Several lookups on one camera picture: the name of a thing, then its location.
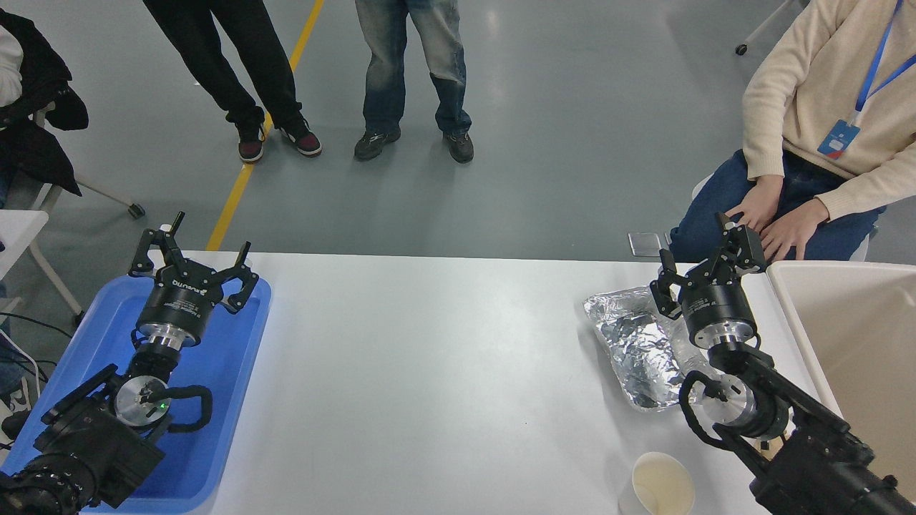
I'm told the seated person's right hand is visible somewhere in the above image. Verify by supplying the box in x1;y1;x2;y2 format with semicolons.
725;175;784;231

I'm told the thin black cable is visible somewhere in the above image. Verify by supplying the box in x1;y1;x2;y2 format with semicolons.
0;312;74;338

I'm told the seated person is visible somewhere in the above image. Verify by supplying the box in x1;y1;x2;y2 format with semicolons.
669;0;916;263

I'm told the metal floor plate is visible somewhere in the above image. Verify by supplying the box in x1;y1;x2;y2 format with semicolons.
628;232;665;258

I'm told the large pale bin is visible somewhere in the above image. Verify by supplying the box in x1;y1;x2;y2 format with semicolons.
766;260;916;501

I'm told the thin white cable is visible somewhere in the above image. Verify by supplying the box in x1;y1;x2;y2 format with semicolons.
0;328;42;408

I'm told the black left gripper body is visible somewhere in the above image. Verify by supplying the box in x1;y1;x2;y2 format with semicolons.
136;261;223;335

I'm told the seated person's left hand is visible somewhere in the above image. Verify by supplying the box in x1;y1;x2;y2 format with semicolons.
760;198;831;263

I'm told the blue lanyard badge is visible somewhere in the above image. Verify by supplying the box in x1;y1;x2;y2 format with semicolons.
817;0;916;160

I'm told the standing person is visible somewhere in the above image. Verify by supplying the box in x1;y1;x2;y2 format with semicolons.
142;0;323;163
354;0;474;164

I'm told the person at table edge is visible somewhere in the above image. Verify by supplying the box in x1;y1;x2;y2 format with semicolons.
0;9;90;208

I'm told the blue plastic tray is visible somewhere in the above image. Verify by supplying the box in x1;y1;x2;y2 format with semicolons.
0;275;273;514

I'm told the crumpled foil tray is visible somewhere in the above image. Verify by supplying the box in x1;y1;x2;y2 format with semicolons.
583;286;720;413

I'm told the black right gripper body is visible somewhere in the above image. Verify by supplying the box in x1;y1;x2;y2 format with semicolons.
678;278;758;343

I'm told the grey wheeled chair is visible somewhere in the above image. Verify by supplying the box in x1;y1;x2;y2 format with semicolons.
21;100;146;219

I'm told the white paper cup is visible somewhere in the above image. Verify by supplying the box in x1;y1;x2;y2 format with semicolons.
619;451;696;515

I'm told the wheeled chair leg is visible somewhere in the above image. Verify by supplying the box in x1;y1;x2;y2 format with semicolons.
735;0;799;57

